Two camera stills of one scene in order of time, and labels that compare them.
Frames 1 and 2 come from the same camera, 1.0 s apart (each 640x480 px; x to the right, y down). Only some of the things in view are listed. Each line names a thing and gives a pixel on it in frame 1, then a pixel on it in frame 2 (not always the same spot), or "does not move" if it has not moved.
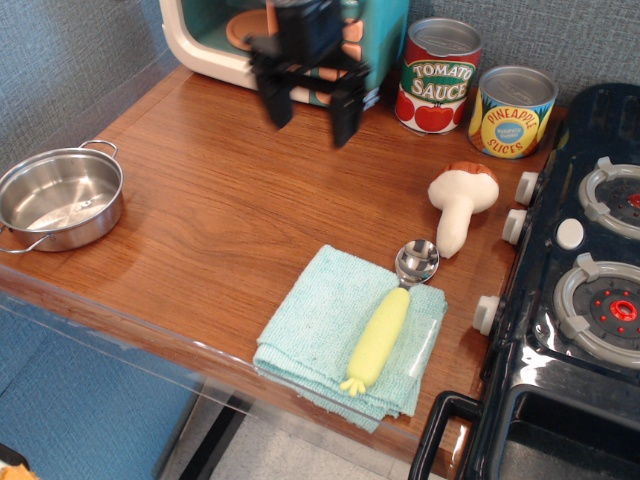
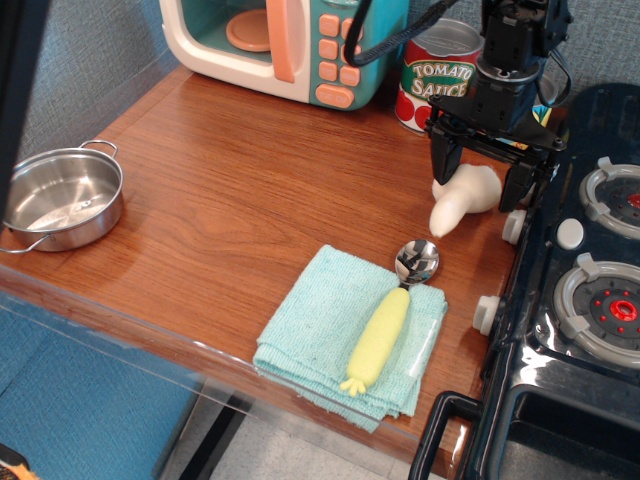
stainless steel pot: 62,199 does not move
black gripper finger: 278,98 to 446,156
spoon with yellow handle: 416,261 does not move
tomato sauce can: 439,69 does not move
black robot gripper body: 308,44 to 500,116
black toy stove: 560,395 does not move
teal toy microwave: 210,37 does not move
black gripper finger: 347,109 to 518,181
